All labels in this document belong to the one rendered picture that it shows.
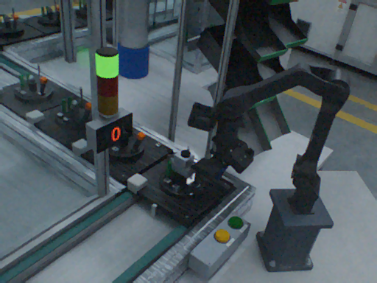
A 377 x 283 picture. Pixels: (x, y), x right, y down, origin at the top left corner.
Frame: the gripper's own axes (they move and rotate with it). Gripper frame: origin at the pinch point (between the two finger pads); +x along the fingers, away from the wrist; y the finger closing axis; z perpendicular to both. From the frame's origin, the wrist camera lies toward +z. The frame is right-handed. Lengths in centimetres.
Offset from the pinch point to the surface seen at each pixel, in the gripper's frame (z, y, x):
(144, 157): -29.5, 1.8, 12.6
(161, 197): -12.8, -8.8, 12.6
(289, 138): -4, 68, 24
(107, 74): -22.2, -20.6, -27.4
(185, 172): -10.0, -2.2, 5.1
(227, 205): 3.3, 3.4, 14.1
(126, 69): -89, 53, 19
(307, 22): -128, 396, 72
